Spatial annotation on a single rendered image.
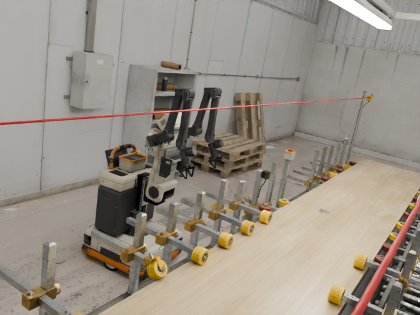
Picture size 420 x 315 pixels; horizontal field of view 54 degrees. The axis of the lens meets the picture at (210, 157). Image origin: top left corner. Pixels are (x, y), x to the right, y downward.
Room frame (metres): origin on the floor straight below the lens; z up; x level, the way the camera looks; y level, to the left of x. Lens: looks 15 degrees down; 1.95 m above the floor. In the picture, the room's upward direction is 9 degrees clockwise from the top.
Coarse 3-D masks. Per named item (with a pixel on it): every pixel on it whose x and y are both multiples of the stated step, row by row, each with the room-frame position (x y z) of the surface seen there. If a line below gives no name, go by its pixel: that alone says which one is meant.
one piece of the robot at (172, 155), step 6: (168, 150) 3.15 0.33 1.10; (174, 150) 3.24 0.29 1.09; (180, 150) 3.32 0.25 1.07; (168, 156) 3.16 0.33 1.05; (174, 156) 3.22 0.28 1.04; (180, 156) 3.24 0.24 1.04; (162, 162) 3.12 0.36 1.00; (168, 162) 3.09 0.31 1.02; (174, 162) 3.28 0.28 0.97; (180, 162) 3.34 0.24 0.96; (162, 168) 3.12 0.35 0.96; (168, 168) 3.09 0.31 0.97; (162, 174) 3.11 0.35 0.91; (168, 174) 3.09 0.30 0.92
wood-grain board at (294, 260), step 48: (336, 192) 3.41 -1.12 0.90; (384, 192) 3.65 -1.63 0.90; (240, 240) 2.18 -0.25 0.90; (288, 240) 2.29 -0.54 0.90; (336, 240) 2.41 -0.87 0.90; (384, 240) 2.54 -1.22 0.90; (144, 288) 1.57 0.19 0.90; (192, 288) 1.63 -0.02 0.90; (240, 288) 1.69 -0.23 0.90; (288, 288) 1.76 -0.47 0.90
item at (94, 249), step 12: (96, 228) 3.25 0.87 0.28; (156, 228) 3.44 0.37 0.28; (84, 240) 3.22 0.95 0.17; (96, 240) 3.15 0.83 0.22; (120, 240) 3.11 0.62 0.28; (132, 240) 3.15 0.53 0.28; (144, 240) 3.18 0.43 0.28; (180, 240) 3.45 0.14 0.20; (96, 252) 3.15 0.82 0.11; (108, 252) 3.08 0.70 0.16; (120, 252) 3.04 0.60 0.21; (144, 252) 2.99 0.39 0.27; (156, 252) 3.09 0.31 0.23; (180, 252) 3.45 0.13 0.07; (120, 264) 3.03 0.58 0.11; (144, 276) 2.98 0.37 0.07
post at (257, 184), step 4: (260, 172) 2.85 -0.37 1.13; (256, 176) 2.86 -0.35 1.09; (260, 176) 2.85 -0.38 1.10; (256, 180) 2.86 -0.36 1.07; (256, 184) 2.85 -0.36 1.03; (260, 184) 2.86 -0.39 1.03; (256, 188) 2.85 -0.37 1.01; (256, 192) 2.85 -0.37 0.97; (252, 196) 2.86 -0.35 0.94; (256, 196) 2.84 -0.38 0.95; (252, 200) 2.86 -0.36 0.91; (256, 200) 2.85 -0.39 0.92; (252, 204) 2.85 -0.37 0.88; (256, 204) 2.87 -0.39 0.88; (248, 216) 2.86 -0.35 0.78; (252, 216) 2.85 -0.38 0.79; (248, 220) 2.86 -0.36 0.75; (252, 220) 2.86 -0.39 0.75
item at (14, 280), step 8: (0, 264) 1.48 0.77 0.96; (0, 272) 1.44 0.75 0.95; (8, 272) 1.43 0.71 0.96; (8, 280) 1.41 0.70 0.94; (16, 280) 1.39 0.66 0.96; (24, 280) 1.40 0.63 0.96; (16, 288) 1.38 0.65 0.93; (24, 288) 1.35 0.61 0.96; (32, 288) 1.36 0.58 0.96; (40, 304) 1.30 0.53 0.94; (48, 304) 1.28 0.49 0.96; (56, 304) 1.29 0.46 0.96; (56, 312) 1.26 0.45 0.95; (64, 312) 1.25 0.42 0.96
